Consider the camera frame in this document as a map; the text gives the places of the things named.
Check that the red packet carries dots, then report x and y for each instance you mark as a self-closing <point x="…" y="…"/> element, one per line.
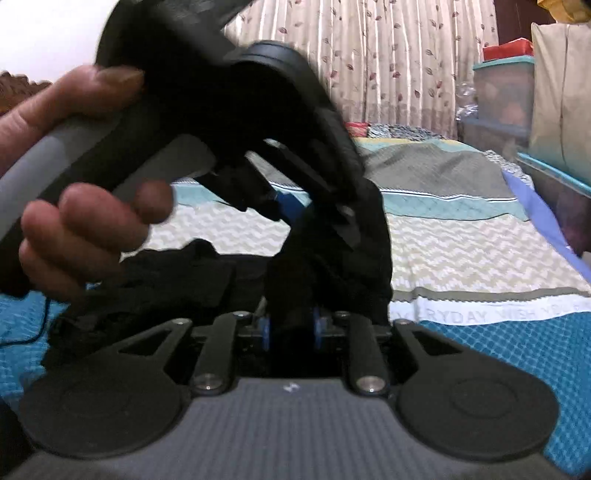
<point x="508" y="50"/>

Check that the clear plastic bag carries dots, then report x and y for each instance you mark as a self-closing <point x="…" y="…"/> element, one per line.
<point x="466" y="101"/>

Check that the person's left hand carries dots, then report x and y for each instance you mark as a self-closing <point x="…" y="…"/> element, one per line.
<point x="92" y="230"/>

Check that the beige cushion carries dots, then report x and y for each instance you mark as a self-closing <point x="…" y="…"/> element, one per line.
<point x="563" y="92"/>

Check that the carved wooden headboard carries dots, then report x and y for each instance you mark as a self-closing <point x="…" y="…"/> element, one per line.
<point x="23" y="90"/>

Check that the large teal rimmed storage box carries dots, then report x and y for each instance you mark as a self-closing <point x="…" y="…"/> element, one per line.
<point x="558" y="198"/>

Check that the blue grey patterned bed sheet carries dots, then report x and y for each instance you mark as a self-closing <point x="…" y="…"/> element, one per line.
<point x="461" y="240"/>

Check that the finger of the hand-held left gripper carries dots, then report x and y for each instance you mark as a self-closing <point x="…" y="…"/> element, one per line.
<point x="258" y="184"/>
<point x="337" y="207"/>

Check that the black pants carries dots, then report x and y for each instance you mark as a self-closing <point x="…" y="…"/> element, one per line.
<point x="207" y="277"/>

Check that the beige leaf print curtain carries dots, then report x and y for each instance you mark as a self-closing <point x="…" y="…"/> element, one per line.
<point x="392" y="55"/>

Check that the clear box with teal lid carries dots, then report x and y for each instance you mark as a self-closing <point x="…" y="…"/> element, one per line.
<point x="494" y="134"/>
<point x="505" y="92"/>

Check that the red floral blanket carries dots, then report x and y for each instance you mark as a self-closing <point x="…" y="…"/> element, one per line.
<point x="356" y="129"/>

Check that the yellow cloth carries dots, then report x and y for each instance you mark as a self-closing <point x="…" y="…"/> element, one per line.
<point x="568" y="8"/>

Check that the purple cloth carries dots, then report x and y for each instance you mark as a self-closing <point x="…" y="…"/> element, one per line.
<point x="540" y="212"/>

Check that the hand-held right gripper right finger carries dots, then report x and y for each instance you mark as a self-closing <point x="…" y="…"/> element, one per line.
<point x="318" y="330"/>

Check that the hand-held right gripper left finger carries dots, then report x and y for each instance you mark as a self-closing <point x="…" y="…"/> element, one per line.
<point x="264" y="330"/>

